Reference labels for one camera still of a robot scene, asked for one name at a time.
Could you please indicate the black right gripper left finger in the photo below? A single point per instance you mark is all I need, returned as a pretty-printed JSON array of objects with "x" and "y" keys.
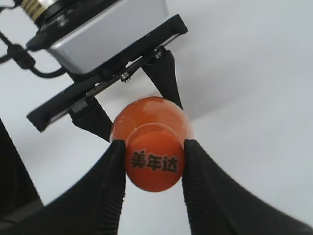
[{"x": 90, "y": 207}]

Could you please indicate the orange bottle cap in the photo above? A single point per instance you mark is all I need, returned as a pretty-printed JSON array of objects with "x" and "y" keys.
[{"x": 154, "y": 161}]

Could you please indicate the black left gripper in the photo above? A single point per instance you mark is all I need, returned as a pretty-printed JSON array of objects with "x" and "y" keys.
[{"x": 78, "y": 100}]

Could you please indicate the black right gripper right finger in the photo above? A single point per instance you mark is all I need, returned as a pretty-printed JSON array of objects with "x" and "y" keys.
[{"x": 217, "y": 205}]

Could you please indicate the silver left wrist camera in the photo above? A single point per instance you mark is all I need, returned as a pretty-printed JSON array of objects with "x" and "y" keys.
[{"x": 83, "y": 34}]

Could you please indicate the orange soda plastic bottle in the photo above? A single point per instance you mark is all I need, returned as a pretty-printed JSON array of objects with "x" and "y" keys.
[{"x": 151, "y": 110}]

